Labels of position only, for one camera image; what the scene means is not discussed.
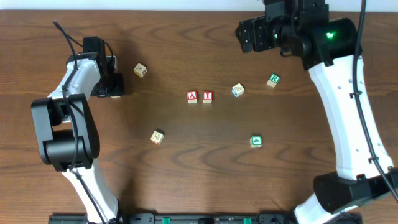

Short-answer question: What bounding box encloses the red edged butterfly block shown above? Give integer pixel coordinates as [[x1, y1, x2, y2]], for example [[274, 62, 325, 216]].
[[150, 131, 164, 145]]

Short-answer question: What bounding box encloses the yellow wooden block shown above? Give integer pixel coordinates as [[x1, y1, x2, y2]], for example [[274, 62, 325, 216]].
[[134, 63, 147, 78]]

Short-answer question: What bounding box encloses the green letter R block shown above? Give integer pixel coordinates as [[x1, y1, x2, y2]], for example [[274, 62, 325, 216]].
[[267, 73, 280, 88]]

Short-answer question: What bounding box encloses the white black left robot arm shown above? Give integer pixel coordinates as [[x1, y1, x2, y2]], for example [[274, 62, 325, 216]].
[[31, 52, 121, 223]]

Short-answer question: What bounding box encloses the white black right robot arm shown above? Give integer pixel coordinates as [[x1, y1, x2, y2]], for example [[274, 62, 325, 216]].
[[235, 0, 397, 223]]

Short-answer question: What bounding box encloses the red letter A block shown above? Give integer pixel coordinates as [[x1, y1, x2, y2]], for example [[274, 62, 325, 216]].
[[187, 91, 198, 104]]

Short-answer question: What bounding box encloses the red letter I block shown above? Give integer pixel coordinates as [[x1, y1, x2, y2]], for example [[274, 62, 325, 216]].
[[202, 91, 213, 104]]

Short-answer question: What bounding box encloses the green number 4 block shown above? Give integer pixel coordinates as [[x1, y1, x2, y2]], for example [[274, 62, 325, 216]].
[[250, 136, 262, 148]]

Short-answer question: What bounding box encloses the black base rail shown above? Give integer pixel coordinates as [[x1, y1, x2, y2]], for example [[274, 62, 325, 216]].
[[48, 213, 363, 224]]

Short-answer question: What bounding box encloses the blue edged picture block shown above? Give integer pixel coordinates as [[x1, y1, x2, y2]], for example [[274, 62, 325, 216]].
[[231, 83, 245, 97]]

